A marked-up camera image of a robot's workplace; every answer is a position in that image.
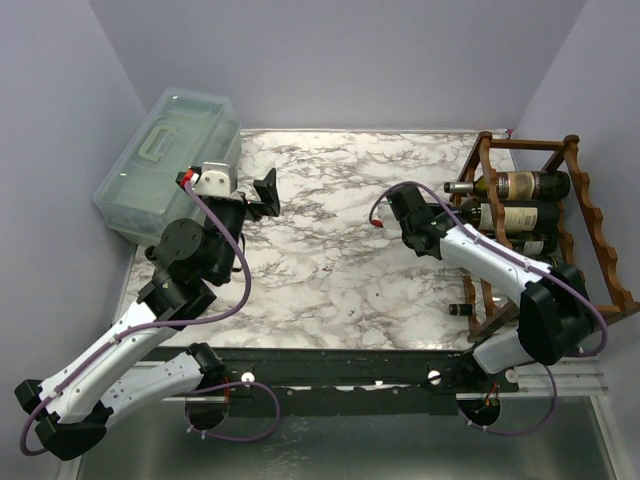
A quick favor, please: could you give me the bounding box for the dark green bottle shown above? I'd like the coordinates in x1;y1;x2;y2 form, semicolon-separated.
453;200;560;232

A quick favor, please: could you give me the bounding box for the green wine bottle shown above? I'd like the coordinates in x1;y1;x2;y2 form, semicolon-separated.
443;171;571;201
509;237;558;257

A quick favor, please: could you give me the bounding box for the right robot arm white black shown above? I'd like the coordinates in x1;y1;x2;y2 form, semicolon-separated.
384;182;602;392

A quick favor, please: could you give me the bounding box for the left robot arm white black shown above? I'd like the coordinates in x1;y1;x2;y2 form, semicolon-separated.
14;167;281;461

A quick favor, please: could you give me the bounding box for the brown wooden wine rack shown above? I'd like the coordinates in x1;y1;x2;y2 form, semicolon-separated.
458;131;639;343

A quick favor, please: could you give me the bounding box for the translucent plastic storage box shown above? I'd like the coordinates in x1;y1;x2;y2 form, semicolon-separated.
93;88;241;246

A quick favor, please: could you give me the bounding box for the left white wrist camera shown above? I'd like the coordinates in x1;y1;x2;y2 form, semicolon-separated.
176;161;238;198

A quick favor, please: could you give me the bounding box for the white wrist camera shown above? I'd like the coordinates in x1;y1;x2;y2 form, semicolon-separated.
176;161;238;198
373;210;401;231

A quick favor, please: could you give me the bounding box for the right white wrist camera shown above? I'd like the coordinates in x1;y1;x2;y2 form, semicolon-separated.
373;210;401;231

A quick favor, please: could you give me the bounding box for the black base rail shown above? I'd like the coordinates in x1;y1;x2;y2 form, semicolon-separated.
139;344;521;419

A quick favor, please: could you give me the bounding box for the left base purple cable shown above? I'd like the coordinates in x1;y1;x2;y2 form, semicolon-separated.
185;377;283;442

